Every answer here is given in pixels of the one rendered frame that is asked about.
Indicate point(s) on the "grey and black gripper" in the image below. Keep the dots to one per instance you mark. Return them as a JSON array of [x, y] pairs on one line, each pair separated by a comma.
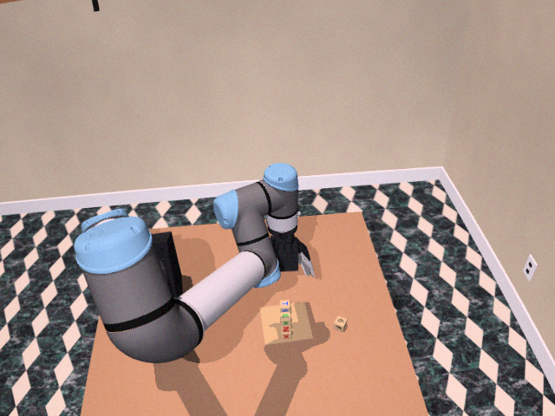
[[288, 261]]

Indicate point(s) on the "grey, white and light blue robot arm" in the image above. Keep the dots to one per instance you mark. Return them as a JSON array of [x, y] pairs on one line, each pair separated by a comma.
[[126, 280]]

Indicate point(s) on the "tan mat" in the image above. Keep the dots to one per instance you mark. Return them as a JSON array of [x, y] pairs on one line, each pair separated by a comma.
[[300, 324]]

